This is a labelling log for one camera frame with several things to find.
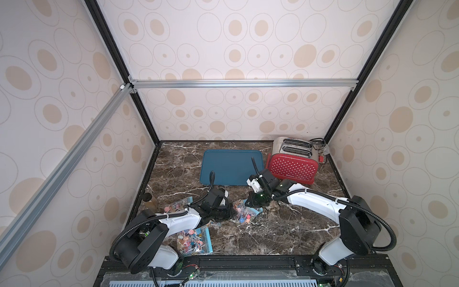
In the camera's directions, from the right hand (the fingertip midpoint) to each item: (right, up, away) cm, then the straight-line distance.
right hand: (250, 202), depth 84 cm
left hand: (-3, -5, -1) cm, 6 cm away
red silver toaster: (+23, +20, +6) cm, 31 cm away
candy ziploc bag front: (-24, -17, -4) cm, 30 cm away
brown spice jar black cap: (-54, 0, +11) cm, 55 cm away
